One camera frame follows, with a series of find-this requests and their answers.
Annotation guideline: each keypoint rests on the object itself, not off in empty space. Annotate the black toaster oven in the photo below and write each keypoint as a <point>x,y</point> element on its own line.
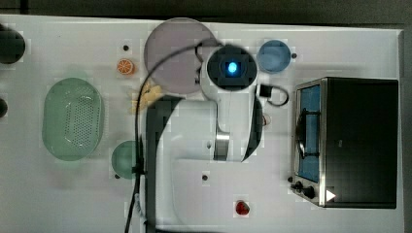
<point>345,143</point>

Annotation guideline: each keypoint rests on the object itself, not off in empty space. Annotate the orange slice toy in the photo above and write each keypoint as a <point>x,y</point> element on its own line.
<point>125,67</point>

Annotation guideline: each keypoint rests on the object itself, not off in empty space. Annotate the small black knob left edge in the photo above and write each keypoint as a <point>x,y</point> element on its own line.
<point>3,107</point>

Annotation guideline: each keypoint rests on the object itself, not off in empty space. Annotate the red strawberry toy front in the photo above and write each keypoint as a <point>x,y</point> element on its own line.
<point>242,208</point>

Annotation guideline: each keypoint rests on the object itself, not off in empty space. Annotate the red plush ketchup bottle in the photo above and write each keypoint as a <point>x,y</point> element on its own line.
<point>266,120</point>

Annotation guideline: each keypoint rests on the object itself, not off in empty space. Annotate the green mug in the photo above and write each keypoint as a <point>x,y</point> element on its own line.
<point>124,159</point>

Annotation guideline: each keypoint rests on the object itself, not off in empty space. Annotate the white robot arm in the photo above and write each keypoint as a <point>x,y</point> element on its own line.
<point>188,143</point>

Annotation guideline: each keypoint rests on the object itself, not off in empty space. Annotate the black round object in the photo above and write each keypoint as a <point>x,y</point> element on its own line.
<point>12,45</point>

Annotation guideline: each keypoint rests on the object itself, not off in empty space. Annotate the blue cup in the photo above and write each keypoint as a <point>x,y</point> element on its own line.
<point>274,57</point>

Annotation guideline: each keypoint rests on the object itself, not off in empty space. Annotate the yellow banana peel toy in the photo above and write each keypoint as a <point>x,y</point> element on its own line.
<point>150,93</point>

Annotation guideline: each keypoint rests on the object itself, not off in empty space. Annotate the green perforated colander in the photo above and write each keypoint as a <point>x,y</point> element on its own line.
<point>73,119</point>

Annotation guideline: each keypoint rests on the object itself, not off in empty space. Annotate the lilac round plate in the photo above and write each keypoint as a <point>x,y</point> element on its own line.
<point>175,51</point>

